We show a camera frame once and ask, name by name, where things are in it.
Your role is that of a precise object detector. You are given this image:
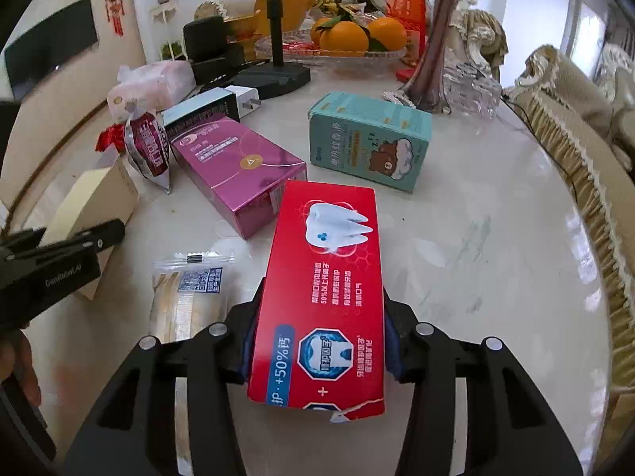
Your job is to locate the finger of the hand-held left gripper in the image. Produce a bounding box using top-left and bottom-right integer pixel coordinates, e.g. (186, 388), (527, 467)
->
(42, 219), (126, 259)
(0, 227), (48, 261)

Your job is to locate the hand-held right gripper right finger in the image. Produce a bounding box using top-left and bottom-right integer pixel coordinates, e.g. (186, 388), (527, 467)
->
(383, 288), (583, 476)

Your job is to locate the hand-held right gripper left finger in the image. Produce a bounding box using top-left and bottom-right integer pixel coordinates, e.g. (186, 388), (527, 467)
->
(64, 278), (266, 476)

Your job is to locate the cream yellow carton box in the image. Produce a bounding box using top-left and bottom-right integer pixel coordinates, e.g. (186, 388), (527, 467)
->
(40, 159), (140, 302)

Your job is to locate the red toothpaste box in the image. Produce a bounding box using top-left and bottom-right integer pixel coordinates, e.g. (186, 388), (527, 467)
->
(247, 180), (387, 416)

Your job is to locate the person's left hand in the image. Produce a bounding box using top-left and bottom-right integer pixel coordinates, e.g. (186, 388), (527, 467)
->
(0, 330), (40, 402)

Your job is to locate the clear biscuit bag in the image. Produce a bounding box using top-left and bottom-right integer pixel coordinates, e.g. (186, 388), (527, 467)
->
(148, 252), (236, 343)

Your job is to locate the dark red snack pouch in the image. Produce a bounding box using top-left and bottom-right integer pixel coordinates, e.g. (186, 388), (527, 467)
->
(123, 109), (173, 194)

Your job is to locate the red tassel ornament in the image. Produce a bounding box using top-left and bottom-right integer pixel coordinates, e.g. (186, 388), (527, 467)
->
(95, 123), (127, 154)

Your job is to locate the ornate white carved table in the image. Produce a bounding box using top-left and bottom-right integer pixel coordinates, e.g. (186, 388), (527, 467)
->
(0, 59), (616, 476)

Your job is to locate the magenta carton box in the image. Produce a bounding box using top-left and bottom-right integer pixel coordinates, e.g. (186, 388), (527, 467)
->
(170, 116), (307, 240)

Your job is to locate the black and white box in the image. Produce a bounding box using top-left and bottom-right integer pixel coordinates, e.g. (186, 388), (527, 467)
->
(161, 88), (241, 130)

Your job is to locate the soft tissue pack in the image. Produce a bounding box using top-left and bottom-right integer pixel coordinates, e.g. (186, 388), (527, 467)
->
(106, 59), (195, 122)

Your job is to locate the white charger plug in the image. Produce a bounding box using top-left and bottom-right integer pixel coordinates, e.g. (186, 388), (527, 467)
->
(225, 84), (262, 121)

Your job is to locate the black flat case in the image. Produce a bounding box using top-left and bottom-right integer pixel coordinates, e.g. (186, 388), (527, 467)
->
(191, 42), (271, 85)

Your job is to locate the teal carton box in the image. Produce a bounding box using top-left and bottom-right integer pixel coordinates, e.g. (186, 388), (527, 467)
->
(308, 92), (432, 194)

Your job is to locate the black speaker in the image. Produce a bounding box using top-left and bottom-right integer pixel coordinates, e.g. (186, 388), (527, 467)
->
(183, 16), (226, 63)

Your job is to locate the white side stand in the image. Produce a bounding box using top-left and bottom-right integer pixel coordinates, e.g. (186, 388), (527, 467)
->
(150, 2), (180, 60)

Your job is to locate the black phone stand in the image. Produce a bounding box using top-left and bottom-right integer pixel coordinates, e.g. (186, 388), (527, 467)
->
(233, 0), (312, 101)

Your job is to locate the gold box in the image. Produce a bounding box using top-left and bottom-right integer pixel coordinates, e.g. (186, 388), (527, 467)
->
(225, 15), (264, 40)

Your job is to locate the crystal glass ashtray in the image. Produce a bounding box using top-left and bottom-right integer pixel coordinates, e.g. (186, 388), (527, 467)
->
(441, 62), (503, 121)

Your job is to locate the glass fruit plate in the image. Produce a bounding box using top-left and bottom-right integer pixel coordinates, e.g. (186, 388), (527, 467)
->
(255, 30), (420, 66)

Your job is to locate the tall purple glass vase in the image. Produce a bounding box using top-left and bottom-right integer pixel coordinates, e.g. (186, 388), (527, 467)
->
(399, 0), (464, 112)

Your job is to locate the orange fruit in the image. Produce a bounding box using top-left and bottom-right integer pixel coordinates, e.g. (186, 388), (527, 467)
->
(367, 16), (408, 53)
(320, 20), (370, 53)
(310, 17), (339, 48)

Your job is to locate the ornate beige fringed sofa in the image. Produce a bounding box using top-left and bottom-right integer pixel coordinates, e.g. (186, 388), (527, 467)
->
(501, 42), (635, 392)

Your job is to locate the ornate cream sofa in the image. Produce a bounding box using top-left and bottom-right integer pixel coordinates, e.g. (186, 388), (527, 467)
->
(193, 0), (509, 80)

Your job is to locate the red gift box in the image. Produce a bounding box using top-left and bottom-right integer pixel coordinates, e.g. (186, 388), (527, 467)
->
(379, 0), (427, 67)

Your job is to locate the black wall television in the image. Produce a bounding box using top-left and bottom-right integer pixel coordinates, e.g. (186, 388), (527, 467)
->
(4, 0), (99, 102)

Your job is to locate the red knot wall hanging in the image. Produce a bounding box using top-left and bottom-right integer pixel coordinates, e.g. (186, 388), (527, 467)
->
(103, 0), (126, 36)

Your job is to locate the black cable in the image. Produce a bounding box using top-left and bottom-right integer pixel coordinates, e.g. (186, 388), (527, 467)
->
(501, 96), (581, 194)

